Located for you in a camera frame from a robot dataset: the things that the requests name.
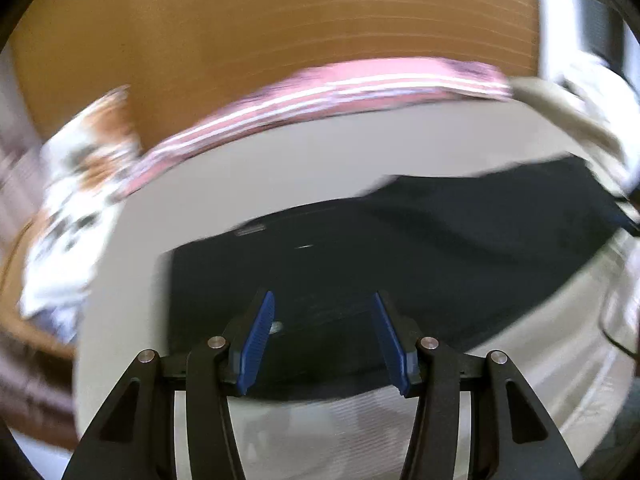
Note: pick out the black pants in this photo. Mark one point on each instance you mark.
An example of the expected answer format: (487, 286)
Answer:
(400, 240)

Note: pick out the pink striped pillow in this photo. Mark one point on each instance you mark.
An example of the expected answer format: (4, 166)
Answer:
(325, 90)

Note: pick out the orange white patterned pillow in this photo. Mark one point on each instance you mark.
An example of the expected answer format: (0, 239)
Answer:
(75, 185)

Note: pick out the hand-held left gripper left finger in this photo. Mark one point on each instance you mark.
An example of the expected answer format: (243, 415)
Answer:
(257, 340)

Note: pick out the wooden headboard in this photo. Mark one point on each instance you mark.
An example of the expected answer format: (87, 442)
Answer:
(300, 10)

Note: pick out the beige bed mat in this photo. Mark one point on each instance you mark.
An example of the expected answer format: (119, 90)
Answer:
(300, 170)

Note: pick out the beige cloth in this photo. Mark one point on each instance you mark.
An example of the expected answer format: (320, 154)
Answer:
(575, 110)

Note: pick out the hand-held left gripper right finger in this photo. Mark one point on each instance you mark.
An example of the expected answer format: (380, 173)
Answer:
(391, 340)

